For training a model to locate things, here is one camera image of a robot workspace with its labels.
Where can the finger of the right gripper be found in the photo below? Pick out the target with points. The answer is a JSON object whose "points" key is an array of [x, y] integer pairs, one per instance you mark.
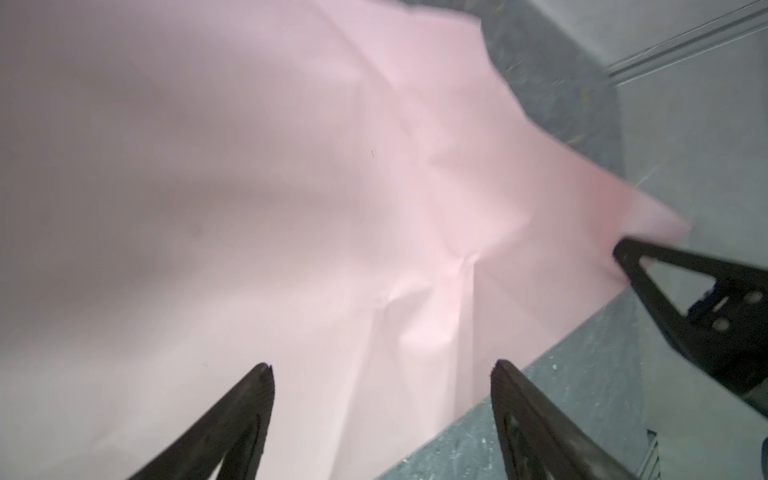
{"points": [[724, 333]]}

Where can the pink wrapping paper sheet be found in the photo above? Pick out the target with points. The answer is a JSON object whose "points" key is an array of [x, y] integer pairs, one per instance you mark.
{"points": [[346, 190]]}

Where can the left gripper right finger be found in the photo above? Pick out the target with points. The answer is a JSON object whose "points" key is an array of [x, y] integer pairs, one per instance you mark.
{"points": [[537, 440]]}

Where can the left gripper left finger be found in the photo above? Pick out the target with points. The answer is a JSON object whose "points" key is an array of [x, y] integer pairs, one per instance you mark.
{"points": [[228, 439]]}

